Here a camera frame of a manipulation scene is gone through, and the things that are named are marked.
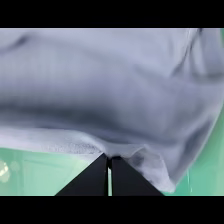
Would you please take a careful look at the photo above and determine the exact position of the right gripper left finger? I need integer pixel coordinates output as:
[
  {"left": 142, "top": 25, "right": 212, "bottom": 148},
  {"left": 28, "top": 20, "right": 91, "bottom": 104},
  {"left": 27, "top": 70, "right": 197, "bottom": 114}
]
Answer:
[{"left": 55, "top": 152, "right": 109, "bottom": 197}]

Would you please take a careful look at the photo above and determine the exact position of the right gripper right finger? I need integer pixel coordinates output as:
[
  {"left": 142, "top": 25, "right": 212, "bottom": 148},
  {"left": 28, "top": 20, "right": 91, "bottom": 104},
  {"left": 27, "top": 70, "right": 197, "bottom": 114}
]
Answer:
[{"left": 111, "top": 156, "right": 165, "bottom": 197}]

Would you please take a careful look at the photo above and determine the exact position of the pale grey shirt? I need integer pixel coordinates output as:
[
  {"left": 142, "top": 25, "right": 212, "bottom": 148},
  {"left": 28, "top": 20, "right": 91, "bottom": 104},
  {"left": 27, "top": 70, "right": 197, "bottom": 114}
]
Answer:
[{"left": 0, "top": 27, "right": 224, "bottom": 194}]

